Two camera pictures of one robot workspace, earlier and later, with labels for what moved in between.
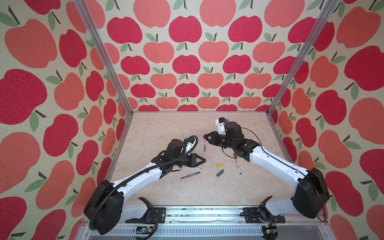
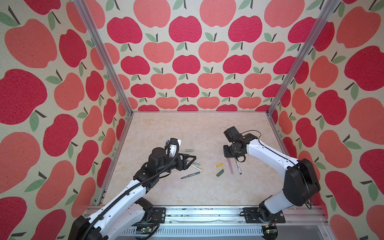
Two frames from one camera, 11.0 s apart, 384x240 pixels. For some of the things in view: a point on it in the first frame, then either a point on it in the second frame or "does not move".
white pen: [238, 166] does not move
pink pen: [204, 153] -> [230, 166]
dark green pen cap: [220, 173] does not move
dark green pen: [190, 175] does not move
